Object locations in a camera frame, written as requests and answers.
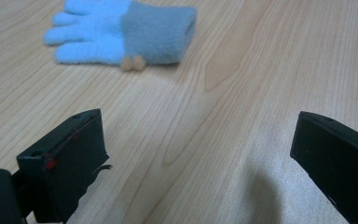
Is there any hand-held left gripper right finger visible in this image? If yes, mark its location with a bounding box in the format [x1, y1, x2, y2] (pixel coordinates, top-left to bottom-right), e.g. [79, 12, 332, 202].
[289, 110, 358, 224]

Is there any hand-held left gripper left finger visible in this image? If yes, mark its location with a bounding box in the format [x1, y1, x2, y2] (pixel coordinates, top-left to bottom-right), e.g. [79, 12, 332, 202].
[16, 108, 111, 224]

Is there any blue glove with pompoms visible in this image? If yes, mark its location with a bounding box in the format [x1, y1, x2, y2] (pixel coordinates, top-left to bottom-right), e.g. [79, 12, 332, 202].
[43, 0, 199, 72]

